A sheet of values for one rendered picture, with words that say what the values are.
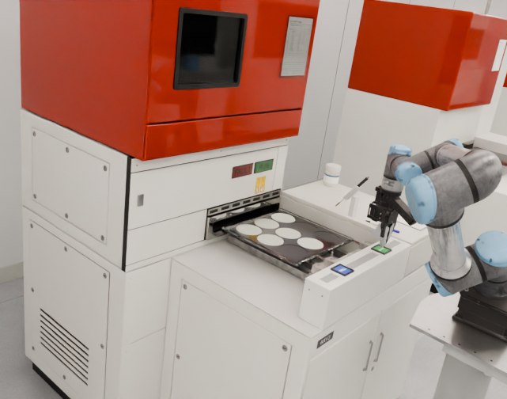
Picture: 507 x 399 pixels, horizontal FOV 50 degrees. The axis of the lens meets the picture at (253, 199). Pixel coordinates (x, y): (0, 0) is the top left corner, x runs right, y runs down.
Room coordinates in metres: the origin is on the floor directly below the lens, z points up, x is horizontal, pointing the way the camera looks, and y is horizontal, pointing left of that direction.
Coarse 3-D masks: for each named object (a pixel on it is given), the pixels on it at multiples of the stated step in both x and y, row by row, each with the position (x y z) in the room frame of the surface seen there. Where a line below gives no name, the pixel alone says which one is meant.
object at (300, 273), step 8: (232, 240) 1.95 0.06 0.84; (240, 240) 1.93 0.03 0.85; (240, 248) 1.92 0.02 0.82; (248, 248) 1.89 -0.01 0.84; (256, 248) 1.88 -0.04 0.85; (264, 256) 1.84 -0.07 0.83; (272, 256) 1.82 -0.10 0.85; (280, 264) 1.79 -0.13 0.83; (288, 264) 1.77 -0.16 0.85; (296, 272) 1.75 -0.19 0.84; (304, 272) 1.73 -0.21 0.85
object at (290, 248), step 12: (264, 216) 2.08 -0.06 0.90; (228, 228) 1.91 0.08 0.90; (264, 228) 1.96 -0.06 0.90; (276, 228) 1.97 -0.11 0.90; (300, 228) 2.01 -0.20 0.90; (312, 228) 2.03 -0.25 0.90; (252, 240) 1.83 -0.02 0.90; (288, 240) 1.88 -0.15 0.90; (324, 240) 1.93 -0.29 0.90; (336, 240) 1.94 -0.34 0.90; (276, 252) 1.76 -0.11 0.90; (288, 252) 1.78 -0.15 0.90; (300, 252) 1.79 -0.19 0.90; (312, 252) 1.80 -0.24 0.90
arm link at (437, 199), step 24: (456, 168) 1.27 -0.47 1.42; (408, 192) 1.30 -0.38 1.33; (432, 192) 1.24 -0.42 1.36; (456, 192) 1.23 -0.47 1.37; (432, 216) 1.24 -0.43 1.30; (456, 216) 1.27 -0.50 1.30; (432, 240) 1.37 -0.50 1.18; (456, 240) 1.35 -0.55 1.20; (432, 264) 1.47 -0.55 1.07; (456, 264) 1.41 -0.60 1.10; (456, 288) 1.45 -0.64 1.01
